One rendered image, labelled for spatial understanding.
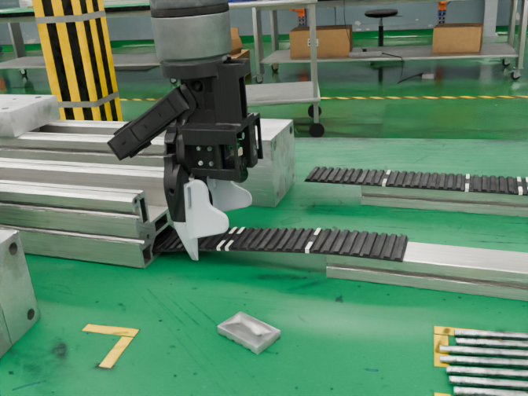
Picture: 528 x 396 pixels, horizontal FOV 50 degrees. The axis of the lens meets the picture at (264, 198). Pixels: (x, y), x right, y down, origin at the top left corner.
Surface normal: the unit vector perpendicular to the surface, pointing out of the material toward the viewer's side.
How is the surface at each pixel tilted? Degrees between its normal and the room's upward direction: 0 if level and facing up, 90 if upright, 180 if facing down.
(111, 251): 90
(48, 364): 0
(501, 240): 0
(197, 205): 80
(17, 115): 90
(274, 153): 90
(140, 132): 89
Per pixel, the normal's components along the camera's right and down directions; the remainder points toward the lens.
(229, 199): -0.25, 0.53
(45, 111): 0.94, 0.07
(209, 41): 0.44, 0.32
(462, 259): -0.07, -0.92
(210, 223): -0.34, 0.22
